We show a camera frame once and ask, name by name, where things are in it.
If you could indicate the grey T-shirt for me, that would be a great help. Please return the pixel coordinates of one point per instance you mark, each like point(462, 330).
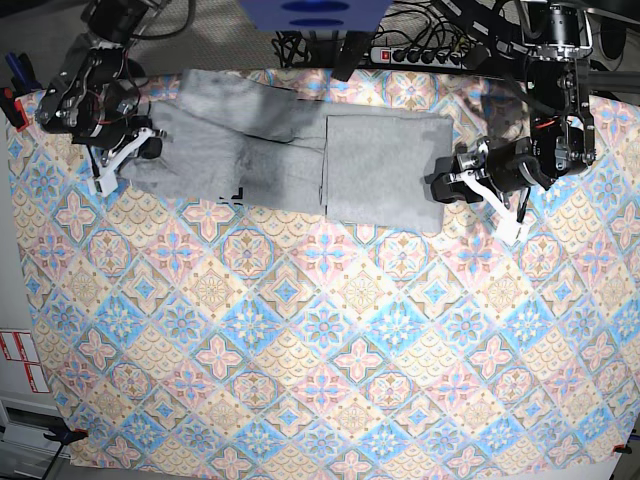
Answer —
point(227, 135)

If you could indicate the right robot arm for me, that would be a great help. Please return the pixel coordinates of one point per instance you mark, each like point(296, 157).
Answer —
point(96, 95)

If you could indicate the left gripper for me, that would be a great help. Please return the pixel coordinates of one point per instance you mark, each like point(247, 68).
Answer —
point(503, 168)

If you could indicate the patterned tablecloth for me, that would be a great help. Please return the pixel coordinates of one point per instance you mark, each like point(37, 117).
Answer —
point(199, 339)

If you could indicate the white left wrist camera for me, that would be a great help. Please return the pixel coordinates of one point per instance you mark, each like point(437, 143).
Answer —
point(508, 229)

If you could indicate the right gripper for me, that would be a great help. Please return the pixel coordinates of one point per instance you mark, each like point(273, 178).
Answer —
point(109, 138)

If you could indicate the black orange right clamp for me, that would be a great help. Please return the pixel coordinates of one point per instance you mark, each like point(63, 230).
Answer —
point(623, 449)

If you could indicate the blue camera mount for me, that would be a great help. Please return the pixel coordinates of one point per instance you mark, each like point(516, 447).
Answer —
point(285, 15)

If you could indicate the white power strip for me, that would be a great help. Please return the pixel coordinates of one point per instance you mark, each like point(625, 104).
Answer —
point(440, 57)

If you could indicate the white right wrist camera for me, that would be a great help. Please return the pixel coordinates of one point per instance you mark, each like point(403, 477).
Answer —
point(105, 181)

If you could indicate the red white labels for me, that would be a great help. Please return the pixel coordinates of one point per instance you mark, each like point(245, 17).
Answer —
point(20, 362)

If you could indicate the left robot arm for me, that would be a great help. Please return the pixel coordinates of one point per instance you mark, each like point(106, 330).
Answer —
point(543, 60)

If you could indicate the red black clamp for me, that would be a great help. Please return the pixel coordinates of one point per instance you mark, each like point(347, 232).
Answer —
point(13, 110)

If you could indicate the black orange corner clamp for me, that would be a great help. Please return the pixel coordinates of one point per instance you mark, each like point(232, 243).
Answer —
point(64, 436)

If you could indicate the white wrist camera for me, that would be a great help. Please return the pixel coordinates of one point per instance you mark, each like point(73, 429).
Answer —
point(508, 229)
point(105, 181)

